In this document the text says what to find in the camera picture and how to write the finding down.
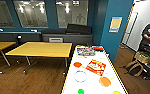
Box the yellow-green bowl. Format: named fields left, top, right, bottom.
left=111, top=90, right=123, bottom=94

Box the colourful printed game box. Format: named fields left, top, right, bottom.
left=76, top=46, right=96, bottom=57

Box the dark bench sofa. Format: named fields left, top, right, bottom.
left=40, top=23, right=94, bottom=45

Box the red round striker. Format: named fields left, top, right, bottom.
left=73, top=61, right=83, bottom=69

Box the flat red packet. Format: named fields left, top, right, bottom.
left=92, top=46, right=105, bottom=52

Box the clear bowl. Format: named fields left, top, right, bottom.
left=73, top=70, right=88, bottom=83

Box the interior glass window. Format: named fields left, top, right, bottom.
left=0, top=0, right=17, bottom=28
left=55, top=0, right=89, bottom=29
left=12, top=0, right=49, bottom=29

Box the white long table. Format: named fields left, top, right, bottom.
left=60, top=44, right=129, bottom=94

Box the orange round striker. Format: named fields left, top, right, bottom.
left=98, top=76, right=112, bottom=88

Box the small black round object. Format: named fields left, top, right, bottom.
left=16, top=34, right=23, bottom=42

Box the tan backpack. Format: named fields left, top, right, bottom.
left=124, top=60, right=145, bottom=78

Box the brown cardboard box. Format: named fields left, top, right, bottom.
left=134, top=50, right=150, bottom=65

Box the yellow wall sign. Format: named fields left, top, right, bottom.
left=108, top=16, right=123, bottom=34

